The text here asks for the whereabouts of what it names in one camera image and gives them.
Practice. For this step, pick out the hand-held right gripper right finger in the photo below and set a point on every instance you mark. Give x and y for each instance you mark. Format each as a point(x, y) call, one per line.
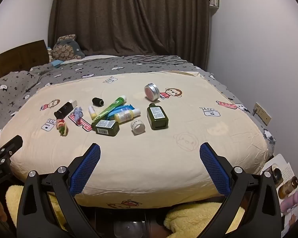
point(214, 168)

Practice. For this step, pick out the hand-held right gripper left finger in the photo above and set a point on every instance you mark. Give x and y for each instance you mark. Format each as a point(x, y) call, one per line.
point(85, 168)

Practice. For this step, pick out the green tube with white cap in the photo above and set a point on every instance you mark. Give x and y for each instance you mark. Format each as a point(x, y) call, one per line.
point(109, 109)

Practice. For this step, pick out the short dark green bottle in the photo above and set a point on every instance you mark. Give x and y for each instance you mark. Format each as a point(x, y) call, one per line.
point(106, 127)

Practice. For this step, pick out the small colourful toy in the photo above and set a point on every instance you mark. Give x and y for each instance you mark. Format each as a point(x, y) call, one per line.
point(62, 127)

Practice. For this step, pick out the cream printed blanket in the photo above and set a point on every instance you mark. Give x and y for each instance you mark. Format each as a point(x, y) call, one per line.
point(139, 158)

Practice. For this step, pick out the yellow fluffy cloth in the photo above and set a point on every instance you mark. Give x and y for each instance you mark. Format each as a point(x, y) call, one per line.
point(188, 218)

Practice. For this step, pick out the small yellow white tube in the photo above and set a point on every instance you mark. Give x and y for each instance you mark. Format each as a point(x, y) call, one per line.
point(92, 112)

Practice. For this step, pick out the black box with white end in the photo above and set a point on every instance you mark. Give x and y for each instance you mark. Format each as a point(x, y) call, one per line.
point(64, 109)

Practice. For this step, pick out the yellow bottle with white cap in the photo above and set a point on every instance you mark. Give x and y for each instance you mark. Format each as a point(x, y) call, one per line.
point(124, 116)

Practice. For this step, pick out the white tape roll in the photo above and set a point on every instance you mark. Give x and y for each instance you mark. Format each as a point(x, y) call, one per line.
point(137, 127)

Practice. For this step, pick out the black thread spool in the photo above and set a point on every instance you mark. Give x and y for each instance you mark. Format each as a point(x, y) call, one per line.
point(98, 101)

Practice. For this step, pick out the blue packet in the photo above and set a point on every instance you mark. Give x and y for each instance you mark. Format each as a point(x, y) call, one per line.
point(123, 108)

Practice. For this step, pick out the clear plastic container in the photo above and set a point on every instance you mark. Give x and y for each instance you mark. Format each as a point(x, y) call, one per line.
point(129, 229)

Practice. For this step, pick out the tall dark green bottle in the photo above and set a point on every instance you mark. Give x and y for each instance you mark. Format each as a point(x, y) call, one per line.
point(157, 117)

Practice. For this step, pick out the pink bottle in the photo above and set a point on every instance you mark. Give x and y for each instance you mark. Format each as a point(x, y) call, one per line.
point(291, 202)

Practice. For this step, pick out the dark wooden headboard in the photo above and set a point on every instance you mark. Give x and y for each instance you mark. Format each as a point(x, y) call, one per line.
point(19, 57)

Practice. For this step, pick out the light blue cloth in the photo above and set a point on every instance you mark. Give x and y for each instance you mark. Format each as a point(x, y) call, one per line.
point(56, 63)

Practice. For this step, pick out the round silver tin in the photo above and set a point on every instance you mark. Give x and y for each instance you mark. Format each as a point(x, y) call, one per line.
point(151, 92)

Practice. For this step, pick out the patterned plush toy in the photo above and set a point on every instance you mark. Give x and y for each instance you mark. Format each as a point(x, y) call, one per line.
point(64, 48)

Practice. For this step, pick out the grey printed quilt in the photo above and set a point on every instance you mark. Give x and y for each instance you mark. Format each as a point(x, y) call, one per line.
point(139, 64)

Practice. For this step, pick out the brown curtain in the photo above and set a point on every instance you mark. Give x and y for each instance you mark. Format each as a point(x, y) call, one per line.
point(129, 17)

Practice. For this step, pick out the beige wall socket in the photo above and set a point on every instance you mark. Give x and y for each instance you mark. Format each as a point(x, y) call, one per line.
point(262, 114)

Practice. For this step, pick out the white wall shelf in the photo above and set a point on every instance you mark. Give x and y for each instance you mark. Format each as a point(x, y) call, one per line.
point(214, 3)

